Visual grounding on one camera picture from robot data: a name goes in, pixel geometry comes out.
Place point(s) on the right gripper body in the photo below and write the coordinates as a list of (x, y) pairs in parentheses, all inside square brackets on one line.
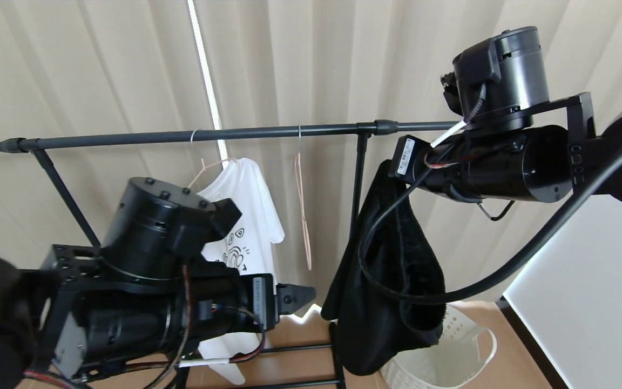
[(435, 165)]

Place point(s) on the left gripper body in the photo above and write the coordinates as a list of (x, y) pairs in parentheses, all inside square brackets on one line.
[(235, 302)]

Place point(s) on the white printed t-shirt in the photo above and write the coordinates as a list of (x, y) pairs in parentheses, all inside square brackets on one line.
[(251, 216)]

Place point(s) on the pink clothes hanger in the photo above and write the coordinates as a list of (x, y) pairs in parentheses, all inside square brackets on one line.
[(303, 216), (203, 168)]

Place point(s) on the black garment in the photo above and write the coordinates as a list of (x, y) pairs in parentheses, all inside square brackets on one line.
[(392, 302)]

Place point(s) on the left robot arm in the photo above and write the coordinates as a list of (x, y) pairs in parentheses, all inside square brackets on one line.
[(143, 232)]

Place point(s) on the white laundry basket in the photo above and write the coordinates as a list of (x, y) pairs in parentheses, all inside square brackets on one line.
[(451, 356)]

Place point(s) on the black clothes rack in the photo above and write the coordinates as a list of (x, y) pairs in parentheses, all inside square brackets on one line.
[(127, 136)]

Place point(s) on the beige curtain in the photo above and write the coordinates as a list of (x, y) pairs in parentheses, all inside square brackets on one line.
[(100, 59)]

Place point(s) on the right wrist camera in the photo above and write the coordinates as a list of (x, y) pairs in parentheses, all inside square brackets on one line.
[(450, 92)]

